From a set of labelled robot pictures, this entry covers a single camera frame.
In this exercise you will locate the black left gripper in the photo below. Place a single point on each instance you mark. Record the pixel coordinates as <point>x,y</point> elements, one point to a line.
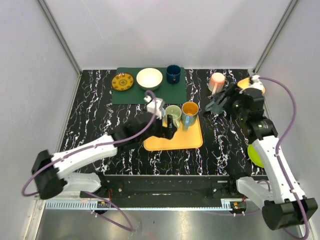
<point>164,128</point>

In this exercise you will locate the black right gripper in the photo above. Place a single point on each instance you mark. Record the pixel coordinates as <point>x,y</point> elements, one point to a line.
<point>222,95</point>

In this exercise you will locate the grey mug white inside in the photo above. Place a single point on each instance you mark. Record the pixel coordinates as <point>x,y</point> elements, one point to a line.
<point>208,107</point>

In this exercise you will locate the pink mug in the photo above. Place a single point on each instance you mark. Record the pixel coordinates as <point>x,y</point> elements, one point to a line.
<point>216,83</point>

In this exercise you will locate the orange and blue mug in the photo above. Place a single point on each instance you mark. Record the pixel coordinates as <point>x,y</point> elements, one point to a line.
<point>189,114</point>

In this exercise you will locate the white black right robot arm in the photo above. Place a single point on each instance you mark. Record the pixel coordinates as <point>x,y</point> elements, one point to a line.
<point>286,204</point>

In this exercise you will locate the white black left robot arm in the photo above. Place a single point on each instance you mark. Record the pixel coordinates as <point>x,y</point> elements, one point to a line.
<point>56,173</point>

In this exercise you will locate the light green mug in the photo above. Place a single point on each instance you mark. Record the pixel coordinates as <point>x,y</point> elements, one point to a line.
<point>176,113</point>

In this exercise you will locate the light blue mug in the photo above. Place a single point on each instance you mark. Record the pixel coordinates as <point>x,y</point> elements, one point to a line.
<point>162,113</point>

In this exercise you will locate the navy blue mug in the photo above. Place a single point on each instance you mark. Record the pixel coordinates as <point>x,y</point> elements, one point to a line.
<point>173,74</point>

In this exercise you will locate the dark green placemat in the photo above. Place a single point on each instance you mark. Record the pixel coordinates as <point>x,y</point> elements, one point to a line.
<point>172,94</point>

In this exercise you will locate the yellow serving tray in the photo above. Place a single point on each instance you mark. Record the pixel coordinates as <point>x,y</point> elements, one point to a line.
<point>183,139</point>

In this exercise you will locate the yellow square dish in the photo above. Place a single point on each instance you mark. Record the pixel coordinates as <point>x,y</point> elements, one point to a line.
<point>243,84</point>

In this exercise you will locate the white bowl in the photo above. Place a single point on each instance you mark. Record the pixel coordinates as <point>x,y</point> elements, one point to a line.
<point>149,78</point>

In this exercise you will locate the yellow patterned plate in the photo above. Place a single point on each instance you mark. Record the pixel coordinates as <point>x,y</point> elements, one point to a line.
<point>122,81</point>

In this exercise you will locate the lime green plate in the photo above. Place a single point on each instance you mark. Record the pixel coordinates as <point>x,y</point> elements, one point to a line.
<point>254,156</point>

